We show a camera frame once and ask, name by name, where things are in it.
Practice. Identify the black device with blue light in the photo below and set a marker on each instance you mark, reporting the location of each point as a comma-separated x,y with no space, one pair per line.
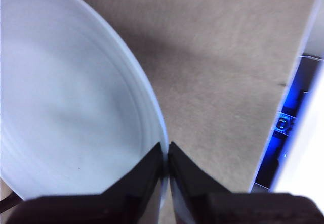
283,138

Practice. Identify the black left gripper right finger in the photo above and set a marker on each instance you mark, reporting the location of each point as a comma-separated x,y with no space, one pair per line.
215,208

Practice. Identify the blue plate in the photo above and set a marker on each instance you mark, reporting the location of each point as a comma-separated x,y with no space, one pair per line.
63,95

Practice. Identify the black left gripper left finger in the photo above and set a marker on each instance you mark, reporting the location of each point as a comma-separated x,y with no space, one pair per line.
114,208

